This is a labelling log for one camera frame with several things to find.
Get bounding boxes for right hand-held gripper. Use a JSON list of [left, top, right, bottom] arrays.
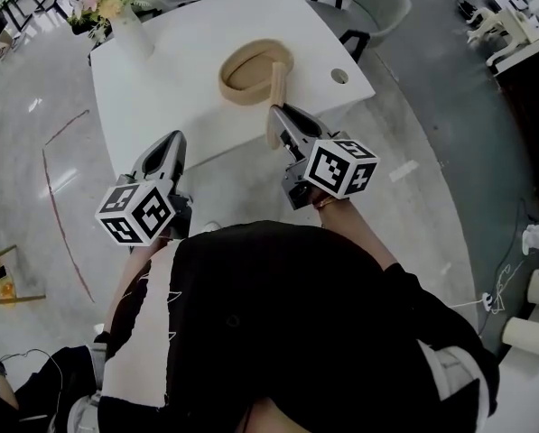
[[269, 104, 381, 211]]

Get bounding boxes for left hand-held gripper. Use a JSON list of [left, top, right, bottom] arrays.
[[94, 130, 193, 247]]

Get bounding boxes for person's right forearm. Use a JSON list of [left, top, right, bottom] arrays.
[[316, 198, 396, 272]]

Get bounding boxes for person's left forearm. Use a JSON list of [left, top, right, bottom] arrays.
[[104, 240, 162, 333]]

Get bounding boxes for white table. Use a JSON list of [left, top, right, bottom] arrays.
[[89, 0, 376, 170]]

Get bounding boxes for white vase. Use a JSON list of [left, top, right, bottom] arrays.
[[108, 5, 155, 60]]

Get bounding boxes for grey chair behind table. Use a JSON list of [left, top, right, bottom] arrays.
[[304, 0, 413, 62]]

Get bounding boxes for wooden side table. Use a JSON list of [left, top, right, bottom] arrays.
[[0, 244, 47, 309]]

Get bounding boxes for person's black white top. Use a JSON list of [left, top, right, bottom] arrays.
[[95, 220, 500, 433]]

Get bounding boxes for cream ornate table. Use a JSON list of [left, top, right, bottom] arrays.
[[466, 0, 539, 65]]

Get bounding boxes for dark wooden cabinet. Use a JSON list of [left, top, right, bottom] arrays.
[[494, 38, 539, 198]]

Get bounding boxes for white power cable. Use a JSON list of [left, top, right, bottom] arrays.
[[449, 262, 525, 316]]

